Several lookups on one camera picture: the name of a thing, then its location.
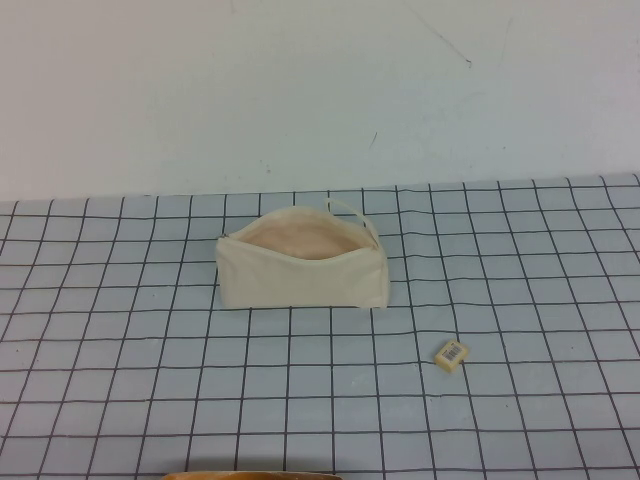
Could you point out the blue grid tablecloth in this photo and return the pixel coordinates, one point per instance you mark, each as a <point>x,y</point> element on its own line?
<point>150,380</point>

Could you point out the cream fabric pencil case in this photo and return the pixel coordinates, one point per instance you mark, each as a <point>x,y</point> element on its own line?
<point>300,285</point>

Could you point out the orange brown rounded object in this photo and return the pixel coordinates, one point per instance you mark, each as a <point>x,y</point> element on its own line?
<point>250,476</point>

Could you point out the yellow eraser with barcode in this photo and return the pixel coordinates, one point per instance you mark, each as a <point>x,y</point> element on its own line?
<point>451,354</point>

